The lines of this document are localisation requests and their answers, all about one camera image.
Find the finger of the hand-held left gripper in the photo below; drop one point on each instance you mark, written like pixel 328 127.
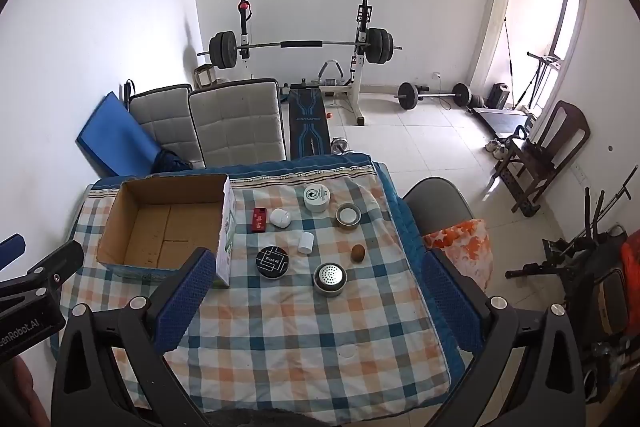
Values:
pixel 11 252
pixel 50 269

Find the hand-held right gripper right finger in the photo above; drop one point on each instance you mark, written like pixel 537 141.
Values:
pixel 450 302

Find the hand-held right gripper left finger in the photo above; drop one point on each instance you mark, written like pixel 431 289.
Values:
pixel 187 297

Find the cardboard box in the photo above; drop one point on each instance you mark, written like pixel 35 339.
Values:
pixel 150 232

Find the red lighter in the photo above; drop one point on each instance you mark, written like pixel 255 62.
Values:
pixel 259 220

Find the white earbud case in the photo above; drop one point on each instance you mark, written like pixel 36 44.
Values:
pixel 280 218

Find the person's left forearm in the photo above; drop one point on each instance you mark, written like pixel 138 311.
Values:
pixel 20 394

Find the orange and white cloth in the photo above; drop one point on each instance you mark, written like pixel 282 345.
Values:
pixel 460 252

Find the black round tin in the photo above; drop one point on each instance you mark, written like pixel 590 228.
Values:
pixel 272 261

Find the grey chair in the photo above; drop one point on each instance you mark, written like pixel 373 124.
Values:
pixel 435 199

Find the brown round nut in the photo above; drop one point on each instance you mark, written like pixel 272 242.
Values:
pixel 358 254

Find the plaid blanket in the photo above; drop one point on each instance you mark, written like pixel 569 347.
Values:
pixel 300 337

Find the grey round mesh-top container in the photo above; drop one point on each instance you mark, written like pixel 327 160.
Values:
pixel 329 278

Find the small white cylinder bottle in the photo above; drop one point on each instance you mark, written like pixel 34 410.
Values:
pixel 305 243

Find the black exercise machine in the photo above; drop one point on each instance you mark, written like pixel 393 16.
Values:
pixel 585 287

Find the blue folded mat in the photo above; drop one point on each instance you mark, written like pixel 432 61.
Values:
pixel 112 137

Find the white shoe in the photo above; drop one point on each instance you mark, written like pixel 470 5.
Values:
pixel 489 146
pixel 500 149

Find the white round tin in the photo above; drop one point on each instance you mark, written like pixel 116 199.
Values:
pixel 316 198

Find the grey quilted cushion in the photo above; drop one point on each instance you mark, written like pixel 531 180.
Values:
pixel 165 122
pixel 237 122

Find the red bag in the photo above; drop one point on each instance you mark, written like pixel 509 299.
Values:
pixel 631 267

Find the ab roller wheel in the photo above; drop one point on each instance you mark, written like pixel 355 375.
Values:
pixel 341 146

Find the treadmill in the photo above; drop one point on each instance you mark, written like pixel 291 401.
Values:
pixel 500 118

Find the dark wooden chair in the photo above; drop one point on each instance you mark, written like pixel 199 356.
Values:
pixel 565 127

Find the short barbell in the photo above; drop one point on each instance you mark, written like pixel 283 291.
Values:
pixel 407 95

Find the dark small appliance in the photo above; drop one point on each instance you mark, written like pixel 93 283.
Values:
pixel 498 95

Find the black and blue weight bench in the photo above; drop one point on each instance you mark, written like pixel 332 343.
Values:
pixel 307 122

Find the white barbell rack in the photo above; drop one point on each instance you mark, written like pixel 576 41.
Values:
pixel 359 82

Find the barbell with black plates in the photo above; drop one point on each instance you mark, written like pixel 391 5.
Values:
pixel 222 51

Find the white door frame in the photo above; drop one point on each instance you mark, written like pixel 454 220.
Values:
pixel 492 22

